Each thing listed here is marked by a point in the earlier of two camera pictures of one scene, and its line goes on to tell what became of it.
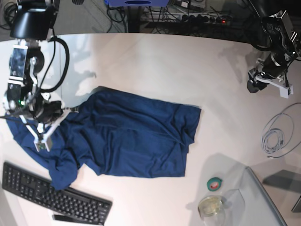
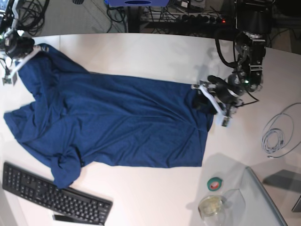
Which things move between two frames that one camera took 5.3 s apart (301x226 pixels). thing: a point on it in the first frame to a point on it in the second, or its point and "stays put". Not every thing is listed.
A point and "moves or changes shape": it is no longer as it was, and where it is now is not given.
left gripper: x=43 y=111 to x=15 y=45
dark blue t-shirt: x=115 y=134 moves or changes shape
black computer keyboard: x=68 y=205 stays put
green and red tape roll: x=214 y=183 stays put
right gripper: x=275 y=64 to x=200 y=101
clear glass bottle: x=211 y=209 stays put
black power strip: x=197 y=18 stays put
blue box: x=138 y=3 stays put
